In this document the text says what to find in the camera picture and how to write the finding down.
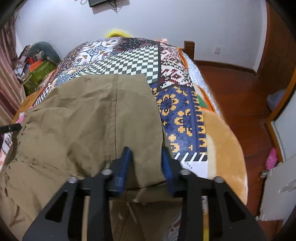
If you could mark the white cabinet with pink stickers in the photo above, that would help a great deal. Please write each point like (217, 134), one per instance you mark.
(278, 199)

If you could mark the olive khaki pants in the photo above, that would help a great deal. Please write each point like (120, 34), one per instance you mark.
(79, 127)

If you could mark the colourful patchwork bedspread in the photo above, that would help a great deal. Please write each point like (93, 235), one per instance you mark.
(168, 77)

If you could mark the pink plush toy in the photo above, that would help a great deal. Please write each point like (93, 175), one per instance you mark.
(271, 159)

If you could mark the striped red curtain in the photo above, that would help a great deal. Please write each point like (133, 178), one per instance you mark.
(12, 92)

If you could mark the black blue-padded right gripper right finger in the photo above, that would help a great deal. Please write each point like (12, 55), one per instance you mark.
(228, 217)

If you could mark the wooden bed post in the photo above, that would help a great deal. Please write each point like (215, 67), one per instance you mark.
(189, 49)

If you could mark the pile of clothes and bags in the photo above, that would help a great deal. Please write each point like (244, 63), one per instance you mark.
(35, 62)

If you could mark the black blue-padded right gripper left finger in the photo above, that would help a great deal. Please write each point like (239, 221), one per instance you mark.
(62, 217)

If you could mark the brown cardboard box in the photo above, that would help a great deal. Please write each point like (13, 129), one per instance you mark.
(27, 103)

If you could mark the yellow plush pillow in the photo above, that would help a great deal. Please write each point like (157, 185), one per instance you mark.
(117, 33)

